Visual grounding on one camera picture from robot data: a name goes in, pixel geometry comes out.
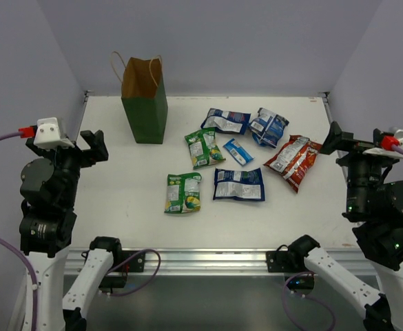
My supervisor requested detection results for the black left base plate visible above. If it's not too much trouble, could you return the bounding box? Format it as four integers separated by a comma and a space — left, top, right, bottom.
116, 250, 145, 273

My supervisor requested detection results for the aluminium mounting rail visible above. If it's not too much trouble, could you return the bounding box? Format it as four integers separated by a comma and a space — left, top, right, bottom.
63, 246, 374, 275

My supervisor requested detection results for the dark blue pretzel packet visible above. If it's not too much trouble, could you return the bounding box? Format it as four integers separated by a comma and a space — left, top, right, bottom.
249, 108, 289, 148

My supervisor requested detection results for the green snack packet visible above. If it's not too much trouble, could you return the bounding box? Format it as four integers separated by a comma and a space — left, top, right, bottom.
185, 128, 226, 169
164, 172, 202, 214

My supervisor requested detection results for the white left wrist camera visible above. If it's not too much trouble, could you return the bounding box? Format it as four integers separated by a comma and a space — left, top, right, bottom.
18, 117, 74, 150

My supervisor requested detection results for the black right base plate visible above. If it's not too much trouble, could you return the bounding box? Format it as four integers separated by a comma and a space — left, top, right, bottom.
265, 244, 306, 273

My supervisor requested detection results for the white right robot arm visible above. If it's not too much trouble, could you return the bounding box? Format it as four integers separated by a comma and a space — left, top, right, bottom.
287, 122, 403, 330

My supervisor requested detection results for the dark blue snack packet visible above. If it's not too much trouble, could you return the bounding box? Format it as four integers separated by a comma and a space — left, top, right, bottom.
200, 108, 251, 135

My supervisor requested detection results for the green paper bag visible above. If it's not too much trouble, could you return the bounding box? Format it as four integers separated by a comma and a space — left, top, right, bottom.
110, 55, 168, 144

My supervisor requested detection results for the blue M&M's candy packet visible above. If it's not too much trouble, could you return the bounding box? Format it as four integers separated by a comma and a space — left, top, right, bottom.
223, 139, 254, 166

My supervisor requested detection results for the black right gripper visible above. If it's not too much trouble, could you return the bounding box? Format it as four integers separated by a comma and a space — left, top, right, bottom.
321, 119, 398, 217

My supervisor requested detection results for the dark blue cookie packet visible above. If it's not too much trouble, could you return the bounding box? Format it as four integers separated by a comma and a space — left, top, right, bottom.
213, 168, 266, 202

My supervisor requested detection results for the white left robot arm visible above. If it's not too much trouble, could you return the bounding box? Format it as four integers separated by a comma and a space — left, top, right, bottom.
19, 130, 124, 330

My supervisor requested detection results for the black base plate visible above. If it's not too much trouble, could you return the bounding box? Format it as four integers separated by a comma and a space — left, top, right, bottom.
116, 250, 145, 273
265, 244, 306, 273

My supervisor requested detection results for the red snack packet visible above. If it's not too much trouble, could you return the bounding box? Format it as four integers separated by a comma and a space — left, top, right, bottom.
263, 135, 322, 193

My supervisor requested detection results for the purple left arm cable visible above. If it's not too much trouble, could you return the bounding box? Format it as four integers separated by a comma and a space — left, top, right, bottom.
0, 132, 161, 331

